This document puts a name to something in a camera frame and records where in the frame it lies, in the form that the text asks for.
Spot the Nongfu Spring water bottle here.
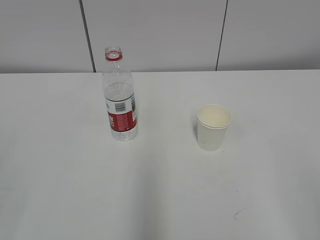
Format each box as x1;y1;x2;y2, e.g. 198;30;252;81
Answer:
102;46;138;142

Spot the white paper cup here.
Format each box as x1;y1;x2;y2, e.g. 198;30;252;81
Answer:
196;104;232;152

